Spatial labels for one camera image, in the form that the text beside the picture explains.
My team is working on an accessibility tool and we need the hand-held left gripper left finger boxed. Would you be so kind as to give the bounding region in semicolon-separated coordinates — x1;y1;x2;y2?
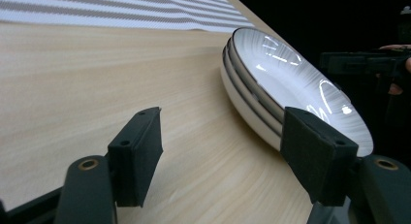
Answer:
107;107;164;208

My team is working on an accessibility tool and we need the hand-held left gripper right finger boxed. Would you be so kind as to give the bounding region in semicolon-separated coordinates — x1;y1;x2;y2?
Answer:
280;107;360;208

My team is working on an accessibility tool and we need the white plate with dark rim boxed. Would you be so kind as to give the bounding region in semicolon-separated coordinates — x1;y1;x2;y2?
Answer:
222;44;285;137
220;63;283;151
227;26;375;158

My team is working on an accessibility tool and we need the grey white striped placemat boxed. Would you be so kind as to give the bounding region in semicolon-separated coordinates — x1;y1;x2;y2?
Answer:
0;0;256;34

